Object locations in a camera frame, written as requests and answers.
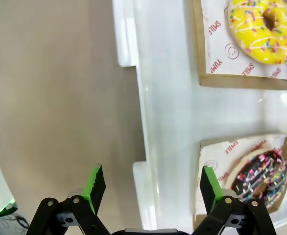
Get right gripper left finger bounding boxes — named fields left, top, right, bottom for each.
left=25, top=163, right=110, bottom=235

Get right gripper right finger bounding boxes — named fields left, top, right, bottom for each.
left=193, top=165, right=278, bottom=235

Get dark donut with colourful sprinkles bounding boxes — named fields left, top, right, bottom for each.
left=224, top=149, right=287, bottom=209

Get cardboard tray of dark sprinkled donut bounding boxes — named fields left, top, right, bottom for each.
left=194, top=133, right=287, bottom=222

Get paper liner under dark sprinkled donut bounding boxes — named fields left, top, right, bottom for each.
left=199, top=134, right=287, bottom=192

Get cardboard tray of yellow donut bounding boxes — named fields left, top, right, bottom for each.
left=191, top=0, right=287, bottom=92

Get paper liner under yellow donut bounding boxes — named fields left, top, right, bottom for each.
left=201, top=0, right=287, bottom=83

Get yellow sprinkled donut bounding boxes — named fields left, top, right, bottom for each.
left=227, top=0, right=287, bottom=66

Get white display tray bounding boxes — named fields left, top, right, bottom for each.
left=112, top=0, right=287, bottom=235

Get black cable bundle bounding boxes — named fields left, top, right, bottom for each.
left=0, top=212, right=31, bottom=234

